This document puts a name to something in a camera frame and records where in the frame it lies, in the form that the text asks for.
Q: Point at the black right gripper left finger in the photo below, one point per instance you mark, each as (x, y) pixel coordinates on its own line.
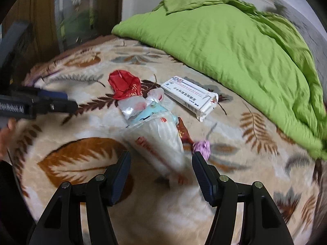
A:
(61, 222)

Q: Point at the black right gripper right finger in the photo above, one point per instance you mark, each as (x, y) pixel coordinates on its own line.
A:
(262, 222)

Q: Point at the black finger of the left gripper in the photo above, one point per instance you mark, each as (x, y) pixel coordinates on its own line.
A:
(27, 102)

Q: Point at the purple wrapper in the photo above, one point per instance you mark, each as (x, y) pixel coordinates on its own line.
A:
(203, 147)

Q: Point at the red plastic bag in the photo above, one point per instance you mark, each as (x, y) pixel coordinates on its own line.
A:
(124, 84)

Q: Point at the clear plastic wrapper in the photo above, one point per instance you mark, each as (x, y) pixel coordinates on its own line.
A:
(132, 106)

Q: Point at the dark red snack packet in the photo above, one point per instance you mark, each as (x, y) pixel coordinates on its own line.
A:
(183, 132)

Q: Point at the light blue tissue pack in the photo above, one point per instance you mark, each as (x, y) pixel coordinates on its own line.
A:
(154, 115)

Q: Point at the white medicine box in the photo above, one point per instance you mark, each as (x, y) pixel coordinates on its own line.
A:
(195, 98)

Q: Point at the person's left hand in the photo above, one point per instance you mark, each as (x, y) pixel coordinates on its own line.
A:
(6, 135)

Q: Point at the wooden cabinet with glass door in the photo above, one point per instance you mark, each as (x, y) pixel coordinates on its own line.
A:
(60, 25)

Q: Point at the leaf pattern beige blanket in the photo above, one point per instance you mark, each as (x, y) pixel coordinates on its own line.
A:
(161, 202)

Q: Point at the green quilt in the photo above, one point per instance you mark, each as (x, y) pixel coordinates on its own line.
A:
(258, 55)

